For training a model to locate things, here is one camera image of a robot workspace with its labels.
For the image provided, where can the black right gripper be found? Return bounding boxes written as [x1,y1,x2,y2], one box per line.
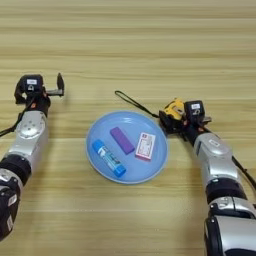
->
[158,109,213,146]

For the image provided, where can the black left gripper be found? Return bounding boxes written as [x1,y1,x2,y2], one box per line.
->
[13,72,66,117]

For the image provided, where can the yellow black tape measure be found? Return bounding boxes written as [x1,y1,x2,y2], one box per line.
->
[114,89,186,122]

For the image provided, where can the pink white small card box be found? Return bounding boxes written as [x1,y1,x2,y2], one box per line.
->
[134,131,157,162]

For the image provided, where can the black box with white label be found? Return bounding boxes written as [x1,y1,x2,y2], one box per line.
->
[183,99,206,121]
[19,73,45,95]

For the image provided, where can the light blue round plate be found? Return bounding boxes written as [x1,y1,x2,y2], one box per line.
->
[85,110,169,185]

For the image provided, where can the blue glue stick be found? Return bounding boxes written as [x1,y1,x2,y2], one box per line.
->
[91,138,127,179]

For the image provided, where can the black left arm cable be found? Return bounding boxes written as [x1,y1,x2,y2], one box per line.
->
[0,101,33,138]

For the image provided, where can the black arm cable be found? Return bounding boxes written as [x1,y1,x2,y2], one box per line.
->
[231,155,256,192]
[0,101,33,138]

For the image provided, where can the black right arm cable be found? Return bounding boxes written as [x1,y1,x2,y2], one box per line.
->
[231,155,256,192]

